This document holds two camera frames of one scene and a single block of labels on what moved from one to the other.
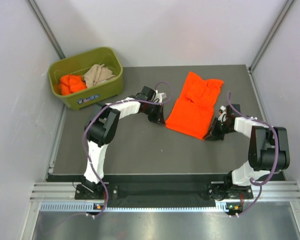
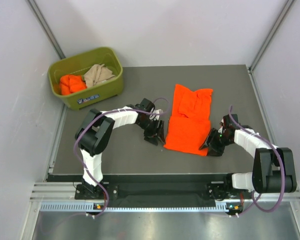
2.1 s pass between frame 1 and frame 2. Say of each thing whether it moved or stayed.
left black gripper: moved
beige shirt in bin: stayed
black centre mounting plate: stayed
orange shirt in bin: stayed
